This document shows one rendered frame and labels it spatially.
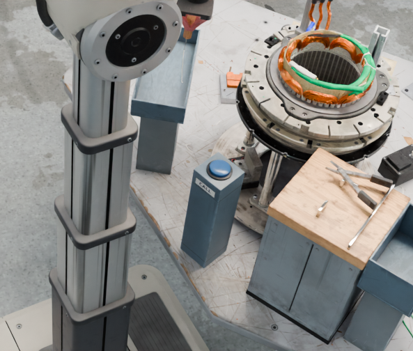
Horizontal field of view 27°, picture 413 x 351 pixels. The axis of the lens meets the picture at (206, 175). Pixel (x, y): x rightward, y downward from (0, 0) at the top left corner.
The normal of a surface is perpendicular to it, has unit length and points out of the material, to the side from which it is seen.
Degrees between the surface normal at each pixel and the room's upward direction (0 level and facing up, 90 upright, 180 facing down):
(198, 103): 0
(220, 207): 90
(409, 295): 90
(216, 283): 0
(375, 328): 90
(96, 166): 90
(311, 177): 0
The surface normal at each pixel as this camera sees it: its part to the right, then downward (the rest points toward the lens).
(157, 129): -0.11, 0.74
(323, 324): -0.55, 0.58
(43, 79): 0.12, -0.65
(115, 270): 0.49, 0.70
